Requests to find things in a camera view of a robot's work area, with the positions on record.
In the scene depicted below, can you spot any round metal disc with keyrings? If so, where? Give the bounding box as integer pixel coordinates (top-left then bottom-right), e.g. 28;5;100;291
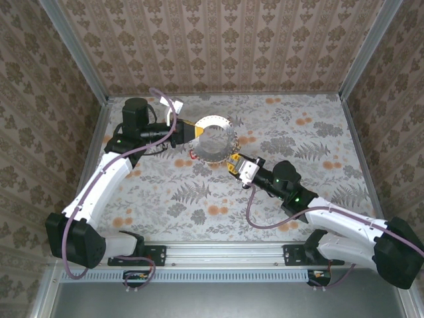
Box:
191;114;240;164

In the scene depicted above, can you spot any grey metal panel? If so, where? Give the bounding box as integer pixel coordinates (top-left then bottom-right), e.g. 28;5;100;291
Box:
49;281;410;318

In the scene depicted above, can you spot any aluminium side rail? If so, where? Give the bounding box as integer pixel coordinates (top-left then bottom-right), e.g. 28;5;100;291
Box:
339;94;388;223
78;97;114;199

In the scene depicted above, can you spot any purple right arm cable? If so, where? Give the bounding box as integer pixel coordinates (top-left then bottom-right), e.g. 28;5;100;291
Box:
246;184;424;294

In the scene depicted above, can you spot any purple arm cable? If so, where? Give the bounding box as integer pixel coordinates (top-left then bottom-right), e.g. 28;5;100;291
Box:
62;87;177;294
246;184;424;294

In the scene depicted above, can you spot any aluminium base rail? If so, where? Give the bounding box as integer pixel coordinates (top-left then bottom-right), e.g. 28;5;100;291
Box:
48;240;345;268

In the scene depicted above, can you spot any aluminium frame post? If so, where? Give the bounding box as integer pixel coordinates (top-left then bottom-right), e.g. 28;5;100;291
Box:
338;0;404;100
28;264;60;318
38;0;111;104
402;281;424;318

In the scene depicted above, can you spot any black connector box with wires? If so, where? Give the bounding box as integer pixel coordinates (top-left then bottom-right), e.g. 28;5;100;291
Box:
123;270;155;288
307;268;333;286

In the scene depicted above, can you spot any white slotted cable duct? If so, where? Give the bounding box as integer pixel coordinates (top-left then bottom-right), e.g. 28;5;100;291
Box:
60;268;308;284

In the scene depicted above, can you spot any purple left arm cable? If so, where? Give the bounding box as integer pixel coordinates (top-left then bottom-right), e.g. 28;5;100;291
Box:
62;87;177;294

